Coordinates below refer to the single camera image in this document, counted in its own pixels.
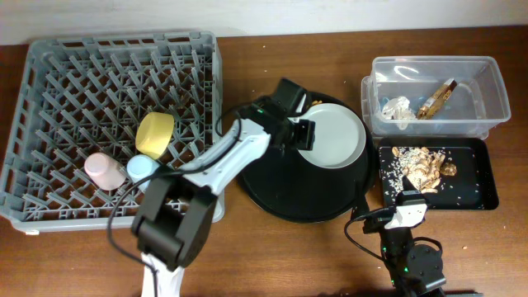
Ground brown food scraps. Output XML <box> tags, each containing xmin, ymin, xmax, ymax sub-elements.
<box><xmin>388</xmin><ymin>147</ymin><xmax>457</xmax><ymax>194</ymax></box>

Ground clear plastic waste bin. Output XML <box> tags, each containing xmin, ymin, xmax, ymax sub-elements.
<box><xmin>361</xmin><ymin>56</ymin><xmax>512</xmax><ymax>139</ymax></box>

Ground yellow bowl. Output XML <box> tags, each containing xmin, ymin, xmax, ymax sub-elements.
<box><xmin>135</xmin><ymin>112</ymin><xmax>175</xmax><ymax>159</ymax></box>

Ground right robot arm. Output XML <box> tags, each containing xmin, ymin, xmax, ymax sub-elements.
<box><xmin>363</xmin><ymin>177</ymin><xmax>448</xmax><ymax>297</ymax></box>

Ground blue plastic cup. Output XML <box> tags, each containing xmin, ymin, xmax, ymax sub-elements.
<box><xmin>126</xmin><ymin>154</ymin><xmax>160</xmax><ymax>183</ymax></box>

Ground white tissue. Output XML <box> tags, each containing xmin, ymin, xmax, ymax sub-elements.
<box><xmin>381</xmin><ymin>97</ymin><xmax>417</xmax><ymax>130</ymax></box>

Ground grey round plate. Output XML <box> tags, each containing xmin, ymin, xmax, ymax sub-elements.
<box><xmin>290</xmin><ymin>103</ymin><xmax>367</xmax><ymax>170</ymax></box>

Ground round black serving tray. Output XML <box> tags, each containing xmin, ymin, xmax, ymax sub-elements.
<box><xmin>234</xmin><ymin>91</ymin><xmax>377</xmax><ymax>224</ymax></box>

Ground black rectangular tray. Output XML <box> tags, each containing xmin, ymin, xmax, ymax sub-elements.
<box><xmin>378</xmin><ymin>137</ymin><xmax>499</xmax><ymax>210</ymax></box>

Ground brown gold snack wrapper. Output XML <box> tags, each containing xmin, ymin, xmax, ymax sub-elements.
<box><xmin>417</xmin><ymin>78</ymin><xmax>458</xmax><ymax>120</ymax></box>

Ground grey plastic dishwasher rack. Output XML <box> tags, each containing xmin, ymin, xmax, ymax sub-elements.
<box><xmin>1</xmin><ymin>31</ymin><xmax>222</xmax><ymax>235</ymax></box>

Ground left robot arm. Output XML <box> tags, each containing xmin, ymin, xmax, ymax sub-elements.
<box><xmin>131</xmin><ymin>78</ymin><xmax>315</xmax><ymax>296</ymax></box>

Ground pink plastic cup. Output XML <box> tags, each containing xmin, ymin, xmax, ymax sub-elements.
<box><xmin>83</xmin><ymin>153</ymin><xmax>126</xmax><ymax>191</ymax></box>

